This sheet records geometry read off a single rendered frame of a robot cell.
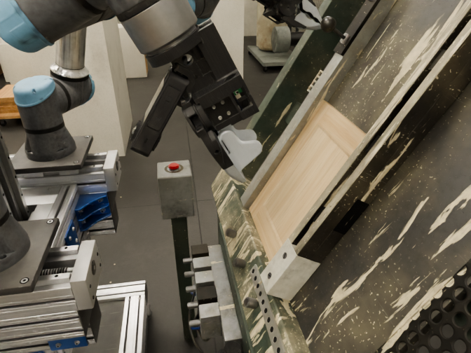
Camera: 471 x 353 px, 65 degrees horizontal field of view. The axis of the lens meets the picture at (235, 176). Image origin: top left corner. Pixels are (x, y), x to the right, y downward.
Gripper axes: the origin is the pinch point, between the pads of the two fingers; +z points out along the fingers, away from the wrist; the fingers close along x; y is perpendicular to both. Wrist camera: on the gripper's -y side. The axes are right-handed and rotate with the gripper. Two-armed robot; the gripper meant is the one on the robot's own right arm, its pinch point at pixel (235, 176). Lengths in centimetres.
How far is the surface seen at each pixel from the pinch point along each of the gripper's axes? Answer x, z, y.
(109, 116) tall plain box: 272, 51, -102
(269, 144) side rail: 74, 40, 7
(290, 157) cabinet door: 47, 32, 11
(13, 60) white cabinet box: 442, -21, -211
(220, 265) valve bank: 42, 52, -25
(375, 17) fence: 51, 9, 46
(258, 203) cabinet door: 47, 41, -5
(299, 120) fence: 51, 24, 18
